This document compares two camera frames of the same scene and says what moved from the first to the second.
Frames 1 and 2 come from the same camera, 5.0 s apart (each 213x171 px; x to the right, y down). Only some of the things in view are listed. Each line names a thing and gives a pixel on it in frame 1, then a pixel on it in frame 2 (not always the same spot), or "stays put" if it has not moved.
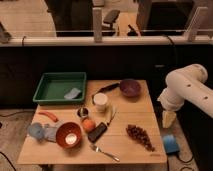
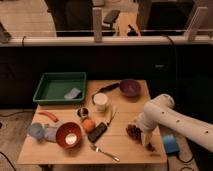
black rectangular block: (97, 132) stays put
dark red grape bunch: (141, 136) stays put
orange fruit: (89, 125) stays put
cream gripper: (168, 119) → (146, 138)
